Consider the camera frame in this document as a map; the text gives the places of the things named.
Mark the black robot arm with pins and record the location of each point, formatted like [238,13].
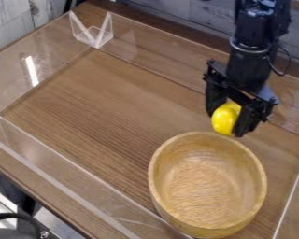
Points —
[262,21]

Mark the clear acrylic tray enclosure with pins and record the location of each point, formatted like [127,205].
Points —
[86,112]

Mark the brown wooden bowl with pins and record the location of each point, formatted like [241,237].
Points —
[207,183]

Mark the black metal bracket with screw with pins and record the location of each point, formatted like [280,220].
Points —
[32,226]

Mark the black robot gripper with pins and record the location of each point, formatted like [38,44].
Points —
[241,80]

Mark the yellow lemon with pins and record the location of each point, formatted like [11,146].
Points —
[225,118]

